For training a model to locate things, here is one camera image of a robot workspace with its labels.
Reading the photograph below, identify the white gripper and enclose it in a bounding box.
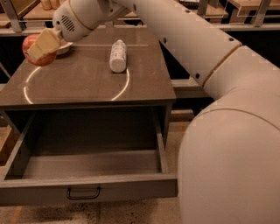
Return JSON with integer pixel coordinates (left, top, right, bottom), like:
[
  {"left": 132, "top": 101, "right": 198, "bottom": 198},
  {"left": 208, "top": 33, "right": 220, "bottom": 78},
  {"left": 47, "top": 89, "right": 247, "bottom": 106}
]
[{"left": 36, "top": 0, "right": 128, "bottom": 53}]

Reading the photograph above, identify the red apple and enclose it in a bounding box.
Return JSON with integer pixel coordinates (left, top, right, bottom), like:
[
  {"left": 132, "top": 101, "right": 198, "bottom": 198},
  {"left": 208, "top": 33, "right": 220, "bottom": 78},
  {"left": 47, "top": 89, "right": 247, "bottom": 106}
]
[{"left": 22, "top": 34, "right": 56, "bottom": 67}]

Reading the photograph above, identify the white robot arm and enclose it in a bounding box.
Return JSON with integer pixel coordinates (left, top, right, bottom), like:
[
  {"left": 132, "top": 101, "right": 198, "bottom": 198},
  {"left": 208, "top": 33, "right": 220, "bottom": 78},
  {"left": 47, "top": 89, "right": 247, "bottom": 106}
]
[{"left": 24, "top": 0, "right": 280, "bottom": 224}]

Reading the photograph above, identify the grey drawer cabinet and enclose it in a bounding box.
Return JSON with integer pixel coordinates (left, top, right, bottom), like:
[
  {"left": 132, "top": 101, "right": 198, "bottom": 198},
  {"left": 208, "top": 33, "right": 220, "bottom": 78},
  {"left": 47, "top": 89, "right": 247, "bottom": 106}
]
[{"left": 0, "top": 28, "right": 176, "bottom": 137}]

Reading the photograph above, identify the open grey top drawer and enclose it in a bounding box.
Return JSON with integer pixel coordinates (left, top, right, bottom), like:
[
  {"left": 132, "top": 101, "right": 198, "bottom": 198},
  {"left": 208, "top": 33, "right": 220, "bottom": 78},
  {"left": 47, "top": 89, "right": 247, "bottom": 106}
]
[{"left": 0, "top": 108, "right": 178, "bottom": 206}]

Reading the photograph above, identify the white bowl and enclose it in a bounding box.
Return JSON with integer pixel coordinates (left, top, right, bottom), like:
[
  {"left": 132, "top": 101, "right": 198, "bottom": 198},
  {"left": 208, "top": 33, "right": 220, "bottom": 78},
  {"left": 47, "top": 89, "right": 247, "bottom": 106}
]
[{"left": 56, "top": 42, "right": 73, "bottom": 55}]

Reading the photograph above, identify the wooden background table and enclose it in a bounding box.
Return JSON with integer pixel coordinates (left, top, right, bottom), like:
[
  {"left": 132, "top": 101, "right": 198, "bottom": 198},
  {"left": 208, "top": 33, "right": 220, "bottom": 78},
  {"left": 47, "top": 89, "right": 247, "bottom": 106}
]
[{"left": 23, "top": 3, "right": 228, "bottom": 21}]

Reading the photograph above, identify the white plastic bottle lying down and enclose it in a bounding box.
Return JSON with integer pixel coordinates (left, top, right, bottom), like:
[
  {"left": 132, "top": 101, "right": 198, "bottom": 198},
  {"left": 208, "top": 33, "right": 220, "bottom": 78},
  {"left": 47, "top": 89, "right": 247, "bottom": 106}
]
[{"left": 109, "top": 39, "right": 126, "bottom": 73}]

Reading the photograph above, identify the grey metal railing frame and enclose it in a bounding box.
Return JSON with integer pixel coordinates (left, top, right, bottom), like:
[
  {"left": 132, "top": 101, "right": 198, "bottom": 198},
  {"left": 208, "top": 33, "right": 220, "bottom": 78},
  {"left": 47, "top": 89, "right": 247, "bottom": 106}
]
[{"left": 0, "top": 0, "right": 280, "bottom": 35}]

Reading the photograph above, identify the black drawer handle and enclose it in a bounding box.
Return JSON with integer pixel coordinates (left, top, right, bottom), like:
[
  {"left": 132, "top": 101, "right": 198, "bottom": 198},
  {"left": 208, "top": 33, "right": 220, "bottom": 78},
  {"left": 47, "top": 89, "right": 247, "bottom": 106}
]
[{"left": 66, "top": 187, "right": 101, "bottom": 200}]

